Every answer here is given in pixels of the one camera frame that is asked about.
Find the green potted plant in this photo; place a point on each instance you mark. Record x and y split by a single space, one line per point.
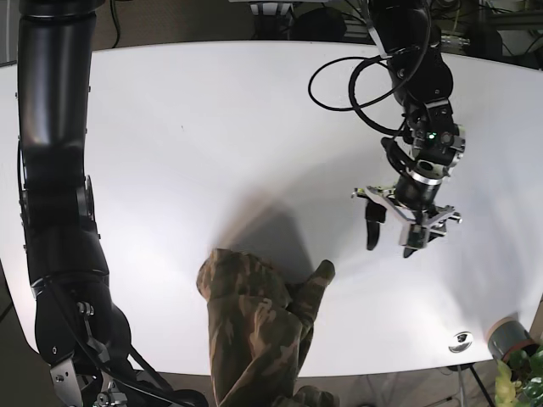
519 380

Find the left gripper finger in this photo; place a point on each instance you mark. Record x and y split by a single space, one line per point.
375 216
414 237

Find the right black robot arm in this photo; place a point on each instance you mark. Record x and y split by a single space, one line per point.
80 333

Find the right silver table grommet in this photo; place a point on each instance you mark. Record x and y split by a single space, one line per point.
460 342

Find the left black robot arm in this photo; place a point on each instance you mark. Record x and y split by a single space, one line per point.
421 141

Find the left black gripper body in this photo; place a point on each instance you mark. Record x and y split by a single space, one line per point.
411 198

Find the camouflage pattern T-shirt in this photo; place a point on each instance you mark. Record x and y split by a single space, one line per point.
260 330

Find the grey plant pot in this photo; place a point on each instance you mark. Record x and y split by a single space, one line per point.
508 335

